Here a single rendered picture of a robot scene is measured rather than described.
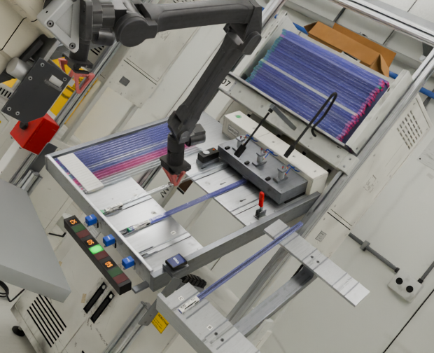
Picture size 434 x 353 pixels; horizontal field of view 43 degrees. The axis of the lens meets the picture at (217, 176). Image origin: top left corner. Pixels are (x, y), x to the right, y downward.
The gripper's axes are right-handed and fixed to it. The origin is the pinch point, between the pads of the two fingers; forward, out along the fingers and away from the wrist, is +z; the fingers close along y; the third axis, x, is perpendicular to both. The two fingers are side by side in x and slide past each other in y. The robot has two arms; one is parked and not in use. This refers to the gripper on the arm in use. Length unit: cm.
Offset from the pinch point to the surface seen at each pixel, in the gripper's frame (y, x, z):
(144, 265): -27.5, 30.2, -0.9
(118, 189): 8.4, 17.4, 1.0
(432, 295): -52, -141, 107
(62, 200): 114, -5, 91
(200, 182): -3.2, -9.0, 1.8
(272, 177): -20.2, -27.4, -3.6
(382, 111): -34, -62, -27
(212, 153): 3.6, -19.5, -2.6
